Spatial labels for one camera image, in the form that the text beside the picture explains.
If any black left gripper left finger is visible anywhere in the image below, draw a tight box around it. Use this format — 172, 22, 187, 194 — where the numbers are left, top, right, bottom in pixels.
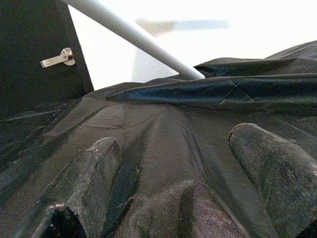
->
32, 137, 122, 238

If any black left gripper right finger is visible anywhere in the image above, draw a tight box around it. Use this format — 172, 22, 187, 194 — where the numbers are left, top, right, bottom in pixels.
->
227, 122, 317, 238

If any white plastic table leg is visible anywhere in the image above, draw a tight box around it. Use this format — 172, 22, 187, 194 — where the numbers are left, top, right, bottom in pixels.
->
60, 0, 206, 80

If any black plastic sheet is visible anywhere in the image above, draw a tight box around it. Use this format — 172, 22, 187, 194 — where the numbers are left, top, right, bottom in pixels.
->
0, 41, 317, 238

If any black door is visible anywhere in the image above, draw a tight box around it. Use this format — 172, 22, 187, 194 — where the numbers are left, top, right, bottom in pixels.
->
0, 0, 95, 107

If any silver metal door handle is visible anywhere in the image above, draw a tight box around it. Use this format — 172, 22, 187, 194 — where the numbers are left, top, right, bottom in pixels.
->
40, 47, 76, 69

